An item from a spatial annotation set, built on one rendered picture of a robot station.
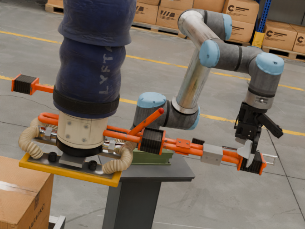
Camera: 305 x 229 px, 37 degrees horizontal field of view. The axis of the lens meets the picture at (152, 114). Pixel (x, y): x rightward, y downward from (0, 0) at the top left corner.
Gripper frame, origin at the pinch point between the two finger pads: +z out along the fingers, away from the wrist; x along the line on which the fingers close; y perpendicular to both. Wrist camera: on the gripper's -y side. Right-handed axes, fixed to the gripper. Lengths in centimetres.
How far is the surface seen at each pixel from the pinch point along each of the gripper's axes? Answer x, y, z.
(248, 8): -724, -76, 48
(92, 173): 14, 51, 11
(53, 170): 16, 64, 12
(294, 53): -723, -180, 111
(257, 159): 3.4, -2.3, -2.0
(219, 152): 2.4, 10.6, -1.2
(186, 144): 1.4, 22.3, -1.1
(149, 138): 5.5, 35.1, -2.2
